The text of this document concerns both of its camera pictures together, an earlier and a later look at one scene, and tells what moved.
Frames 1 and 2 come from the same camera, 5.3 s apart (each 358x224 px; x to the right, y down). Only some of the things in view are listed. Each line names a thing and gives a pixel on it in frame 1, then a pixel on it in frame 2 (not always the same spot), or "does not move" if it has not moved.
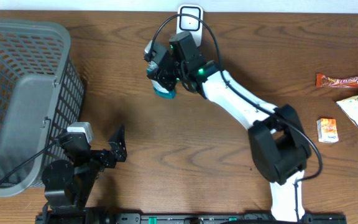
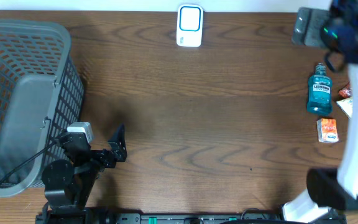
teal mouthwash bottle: [158, 89] → [319, 91]
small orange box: [327, 130] does not move
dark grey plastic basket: [30, 91] does not move
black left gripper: [107, 160] does not move
